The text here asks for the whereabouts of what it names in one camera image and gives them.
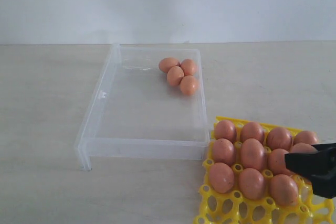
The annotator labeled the yellow plastic egg tray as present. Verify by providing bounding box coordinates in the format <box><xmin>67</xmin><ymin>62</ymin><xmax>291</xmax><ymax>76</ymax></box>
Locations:
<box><xmin>194</xmin><ymin>116</ymin><xmax>334</xmax><ymax>223</ymax></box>

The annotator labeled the clear plastic container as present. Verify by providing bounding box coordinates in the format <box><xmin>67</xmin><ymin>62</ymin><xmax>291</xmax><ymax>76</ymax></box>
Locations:
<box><xmin>75</xmin><ymin>44</ymin><xmax>209</xmax><ymax>170</ymax></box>

